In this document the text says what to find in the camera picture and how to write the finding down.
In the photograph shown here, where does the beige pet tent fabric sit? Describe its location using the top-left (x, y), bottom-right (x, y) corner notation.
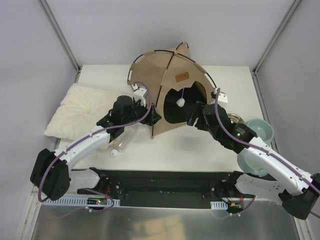
top-left (126, 41), bottom-right (220, 140)

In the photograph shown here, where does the white fluffy cushion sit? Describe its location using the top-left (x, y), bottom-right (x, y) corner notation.
top-left (44, 83), bottom-right (133, 141)

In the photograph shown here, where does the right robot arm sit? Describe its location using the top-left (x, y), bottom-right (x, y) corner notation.
top-left (186, 101), bottom-right (320, 220)

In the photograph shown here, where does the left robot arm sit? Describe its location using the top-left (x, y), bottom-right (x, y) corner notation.
top-left (30, 95), bottom-right (162, 202)

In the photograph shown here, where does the steel pet bowl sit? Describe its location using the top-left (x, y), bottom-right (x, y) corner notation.
top-left (227, 113), bottom-right (245, 124)

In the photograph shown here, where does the green double pet bowl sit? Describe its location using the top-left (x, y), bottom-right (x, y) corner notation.
top-left (236, 118), bottom-right (274, 177)

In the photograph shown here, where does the white pompom toy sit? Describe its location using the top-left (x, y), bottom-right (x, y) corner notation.
top-left (176, 88), bottom-right (185, 108)

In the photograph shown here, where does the clear plastic bottle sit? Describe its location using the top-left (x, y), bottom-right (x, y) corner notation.
top-left (110, 125), bottom-right (139, 157)

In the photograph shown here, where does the right circuit board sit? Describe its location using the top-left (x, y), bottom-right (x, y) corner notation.
top-left (211, 199), bottom-right (243, 210)

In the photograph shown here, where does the circuit board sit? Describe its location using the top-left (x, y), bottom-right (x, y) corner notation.
top-left (211, 199), bottom-right (243, 210)
top-left (86, 197), bottom-right (120, 207)

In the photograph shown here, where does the left circuit board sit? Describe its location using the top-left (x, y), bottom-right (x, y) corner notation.
top-left (86, 197), bottom-right (120, 207)

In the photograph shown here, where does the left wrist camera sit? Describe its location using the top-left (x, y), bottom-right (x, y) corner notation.
top-left (133, 86), bottom-right (148, 107)

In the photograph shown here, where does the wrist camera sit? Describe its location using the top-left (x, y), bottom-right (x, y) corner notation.
top-left (133, 86), bottom-right (148, 107)
top-left (211, 89), bottom-right (229, 108)

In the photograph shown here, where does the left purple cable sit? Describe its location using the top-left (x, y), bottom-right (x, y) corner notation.
top-left (37, 81), bottom-right (155, 221)

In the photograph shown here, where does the purple cable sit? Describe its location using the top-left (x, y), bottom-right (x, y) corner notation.
top-left (37, 81), bottom-right (155, 221)
top-left (213, 87), bottom-right (320, 221)

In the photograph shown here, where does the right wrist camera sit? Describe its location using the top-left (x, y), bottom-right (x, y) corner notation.
top-left (211, 89), bottom-right (229, 108)

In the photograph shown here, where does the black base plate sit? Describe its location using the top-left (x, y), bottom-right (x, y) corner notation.
top-left (93, 170), bottom-right (241, 209)

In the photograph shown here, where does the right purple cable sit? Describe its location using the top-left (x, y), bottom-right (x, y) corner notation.
top-left (213, 87), bottom-right (320, 221)

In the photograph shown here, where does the left aluminium frame post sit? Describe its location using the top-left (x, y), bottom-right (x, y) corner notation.
top-left (37, 0), bottom-right (81, 73)

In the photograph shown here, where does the aluminium frame post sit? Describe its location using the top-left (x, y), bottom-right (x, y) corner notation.
top-left (37, 0), bottom-right (81, 73)
top-left (252, 0), bottom-right (303, 75)

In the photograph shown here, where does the right aluminium frame post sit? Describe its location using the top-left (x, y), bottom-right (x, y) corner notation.
top-left (252, 0), bottom-right (303, 75)

